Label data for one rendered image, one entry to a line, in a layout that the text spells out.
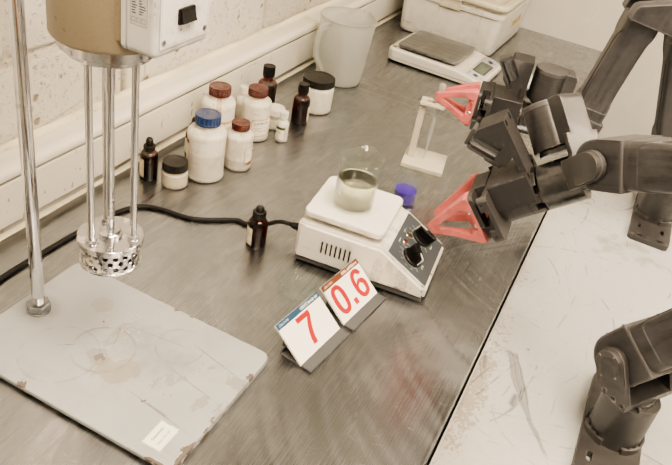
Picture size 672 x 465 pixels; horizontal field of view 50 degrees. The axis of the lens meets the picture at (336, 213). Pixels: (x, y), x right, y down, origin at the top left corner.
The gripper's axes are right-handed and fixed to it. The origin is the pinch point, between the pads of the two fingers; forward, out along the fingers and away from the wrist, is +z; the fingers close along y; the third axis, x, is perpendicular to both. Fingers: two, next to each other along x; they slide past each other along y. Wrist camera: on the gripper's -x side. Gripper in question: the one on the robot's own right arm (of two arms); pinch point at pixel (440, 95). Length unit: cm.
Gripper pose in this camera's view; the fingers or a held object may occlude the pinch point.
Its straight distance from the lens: 133.9
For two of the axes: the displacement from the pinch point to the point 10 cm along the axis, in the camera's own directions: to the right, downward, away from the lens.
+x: -1.7, 8.3, 5.4
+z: -9.5, -2.8, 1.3
